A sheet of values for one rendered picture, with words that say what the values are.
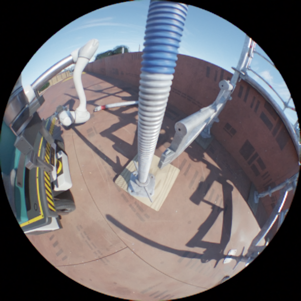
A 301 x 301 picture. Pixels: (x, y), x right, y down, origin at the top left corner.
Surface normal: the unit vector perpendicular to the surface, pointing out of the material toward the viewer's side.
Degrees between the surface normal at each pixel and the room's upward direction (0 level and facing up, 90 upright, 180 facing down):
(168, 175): 0
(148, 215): 0
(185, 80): 90
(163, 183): 0
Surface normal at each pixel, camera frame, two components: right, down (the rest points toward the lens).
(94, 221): 0.11, -0.55
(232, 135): -0.77, 0.48
